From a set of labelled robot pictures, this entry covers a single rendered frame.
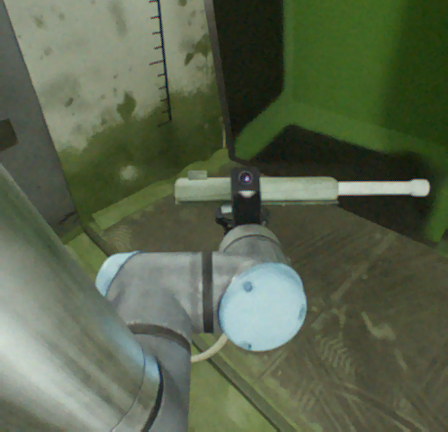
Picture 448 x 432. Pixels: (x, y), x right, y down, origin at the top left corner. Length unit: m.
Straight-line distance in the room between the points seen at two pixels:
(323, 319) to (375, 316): 0.17
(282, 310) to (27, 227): 0.26
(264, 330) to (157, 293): 0.11
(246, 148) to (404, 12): 0.51
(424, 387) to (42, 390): 1.07
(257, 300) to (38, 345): 0.22
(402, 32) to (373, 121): 0.27
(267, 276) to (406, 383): 0.86
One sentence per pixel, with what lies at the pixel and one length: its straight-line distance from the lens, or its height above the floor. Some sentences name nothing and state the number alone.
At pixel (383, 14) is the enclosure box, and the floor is 0.83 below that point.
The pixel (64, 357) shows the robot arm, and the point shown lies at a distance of 0.20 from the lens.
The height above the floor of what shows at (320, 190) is 0.62.
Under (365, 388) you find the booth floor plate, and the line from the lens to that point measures 1.12.
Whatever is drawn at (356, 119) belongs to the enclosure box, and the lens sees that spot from 1.19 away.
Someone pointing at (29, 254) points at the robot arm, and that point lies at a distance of 0.17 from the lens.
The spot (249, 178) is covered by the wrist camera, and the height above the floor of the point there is 0.70.
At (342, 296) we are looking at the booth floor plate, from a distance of 1.27.
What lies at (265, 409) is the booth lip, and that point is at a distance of 1.04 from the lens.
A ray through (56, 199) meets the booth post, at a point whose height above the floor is 0.22.
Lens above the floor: 1.02
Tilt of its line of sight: 40 degrees down
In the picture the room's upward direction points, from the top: straight up
